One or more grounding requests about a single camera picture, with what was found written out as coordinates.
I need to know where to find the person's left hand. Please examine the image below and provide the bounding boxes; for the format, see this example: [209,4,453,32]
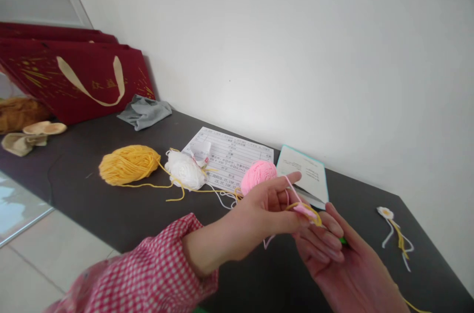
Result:
[238,171,311,253]

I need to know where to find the person's right hand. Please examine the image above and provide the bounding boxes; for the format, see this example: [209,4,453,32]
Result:
[295,201,404,306]

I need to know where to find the person's left index finger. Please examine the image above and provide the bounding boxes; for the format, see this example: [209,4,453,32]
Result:
[272,171,303,195]

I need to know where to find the person's left fingers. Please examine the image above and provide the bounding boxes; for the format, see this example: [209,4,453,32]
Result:
[281,189,309,216]

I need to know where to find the person's left thumb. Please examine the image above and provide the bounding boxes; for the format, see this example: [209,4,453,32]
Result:
[276,213,311,235]

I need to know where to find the person's right thumb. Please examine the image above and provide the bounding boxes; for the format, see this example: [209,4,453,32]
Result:
[324,201,346,239]

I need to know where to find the person's right fingers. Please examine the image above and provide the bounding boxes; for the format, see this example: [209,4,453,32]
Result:
[295,224,346,264]

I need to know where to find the pink yarn strand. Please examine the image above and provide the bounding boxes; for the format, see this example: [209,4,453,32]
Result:
[283,174,301,214]

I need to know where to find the pink and yellow crochet piece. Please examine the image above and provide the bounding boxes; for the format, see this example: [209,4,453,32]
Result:
[285,201,323,227]

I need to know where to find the teal-edged white booklet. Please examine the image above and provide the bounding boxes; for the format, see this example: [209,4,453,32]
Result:
[276,144,330,211]

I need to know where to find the pink yarn ball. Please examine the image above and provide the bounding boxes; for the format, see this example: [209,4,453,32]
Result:
[240,159,278,195]

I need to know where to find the white crochet flower with tails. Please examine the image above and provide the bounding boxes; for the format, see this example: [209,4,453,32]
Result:
[376,206,415,273]

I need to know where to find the printed white paper sheet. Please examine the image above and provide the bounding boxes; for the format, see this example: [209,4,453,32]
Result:
[180,126,275,192]

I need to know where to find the small white paper label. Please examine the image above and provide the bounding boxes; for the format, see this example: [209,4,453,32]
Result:
[190,141,212,165]

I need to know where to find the white yarn ball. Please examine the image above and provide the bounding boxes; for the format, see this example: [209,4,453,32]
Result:
[164,150,209,192]

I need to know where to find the loose yellow yarn strand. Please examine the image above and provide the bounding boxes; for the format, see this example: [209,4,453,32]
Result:
[122,159,245,202]

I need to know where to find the grey cloth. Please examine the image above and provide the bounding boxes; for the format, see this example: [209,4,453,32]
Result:
[117,94,173,132]

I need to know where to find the yellow yarn ball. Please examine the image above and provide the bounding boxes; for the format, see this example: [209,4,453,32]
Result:
[98,144,162,186]

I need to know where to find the tan insoles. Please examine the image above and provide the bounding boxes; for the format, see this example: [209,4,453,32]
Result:
[22,120,68,136]

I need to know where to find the beige sock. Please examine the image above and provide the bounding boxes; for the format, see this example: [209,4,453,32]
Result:
[1,132,49,157]

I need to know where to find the plain red gift bag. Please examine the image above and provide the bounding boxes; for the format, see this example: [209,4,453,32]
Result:
[0,22,120,45]

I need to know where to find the brown fluffy toy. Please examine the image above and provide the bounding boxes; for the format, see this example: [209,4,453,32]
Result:
[0,97,51,135]

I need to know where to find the red gift bag beige handle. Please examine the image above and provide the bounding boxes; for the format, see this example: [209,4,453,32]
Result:
[0,37,157,125]

